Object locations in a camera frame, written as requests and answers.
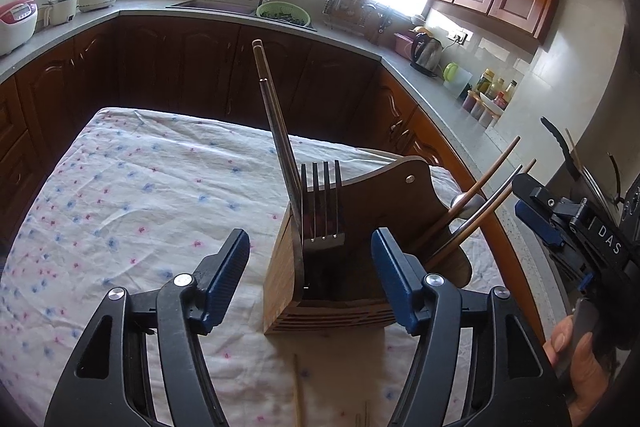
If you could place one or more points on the dark wooden chopsticks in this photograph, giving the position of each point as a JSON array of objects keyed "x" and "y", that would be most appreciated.
[{"x": 270, "y": 97}]

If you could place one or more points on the floral white tablecloth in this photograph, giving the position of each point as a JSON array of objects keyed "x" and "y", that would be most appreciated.
[{"x": 125, "y": 207}]

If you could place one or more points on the steel electric kettle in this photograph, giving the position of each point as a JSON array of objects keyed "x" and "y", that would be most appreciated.
[{"x": 426, "y": 54}]

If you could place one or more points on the metal spoon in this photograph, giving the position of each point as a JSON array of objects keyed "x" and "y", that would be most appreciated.
[{"x": 462, "y": 202}]

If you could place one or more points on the white and red rice cooker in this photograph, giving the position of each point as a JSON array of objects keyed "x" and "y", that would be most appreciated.
[{"x": 17, "y": 24}]

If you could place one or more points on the spice jar rack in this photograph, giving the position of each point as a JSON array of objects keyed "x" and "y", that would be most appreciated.
[{"x": 482, "y": 109}]

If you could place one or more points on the wall socket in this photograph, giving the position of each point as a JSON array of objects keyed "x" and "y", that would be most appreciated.
[{"x": 460, "y": 37}]

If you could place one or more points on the kitchen sink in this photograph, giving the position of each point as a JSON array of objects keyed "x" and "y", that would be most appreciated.
[{"x": 215, "y": 6}]

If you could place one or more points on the person's right hand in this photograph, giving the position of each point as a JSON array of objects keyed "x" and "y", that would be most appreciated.
[{"x": 585, "y": 377}]

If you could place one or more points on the small white electric pot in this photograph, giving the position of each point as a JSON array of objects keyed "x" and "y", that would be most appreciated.
[{"x": 60, "y": 9}]

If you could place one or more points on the condiment bottles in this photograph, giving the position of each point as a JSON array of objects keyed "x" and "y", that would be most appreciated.
[{"x": 497, "y": 89}]

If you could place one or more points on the green colander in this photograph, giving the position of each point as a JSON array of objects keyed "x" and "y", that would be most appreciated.
[{"x": 282, "y": 13}]

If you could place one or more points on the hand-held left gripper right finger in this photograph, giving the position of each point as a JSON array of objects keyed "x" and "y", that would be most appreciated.
[{"x": 397, "y": 279}]

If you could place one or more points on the light wooden chopstick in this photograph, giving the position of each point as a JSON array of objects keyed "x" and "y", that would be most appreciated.
[{"x": 298, "y": 392}]

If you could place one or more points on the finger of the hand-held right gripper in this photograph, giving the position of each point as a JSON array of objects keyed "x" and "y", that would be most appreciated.
[
  {"x": 542, "y": 227},
  {"x": 532, "y": 192}
]

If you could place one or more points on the wooden utensil holder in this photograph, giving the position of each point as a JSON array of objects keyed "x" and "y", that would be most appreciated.
[{"x": 285, "y": 287}]

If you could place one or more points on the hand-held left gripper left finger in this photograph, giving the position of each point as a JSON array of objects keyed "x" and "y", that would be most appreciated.
[{"x": 227, "y": 279}]

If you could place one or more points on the black wok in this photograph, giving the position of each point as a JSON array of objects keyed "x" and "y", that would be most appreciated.
[{"x": 560, "y": 142}]

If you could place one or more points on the pink box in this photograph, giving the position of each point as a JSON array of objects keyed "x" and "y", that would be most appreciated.
[{"x": 402, "y": 44}]

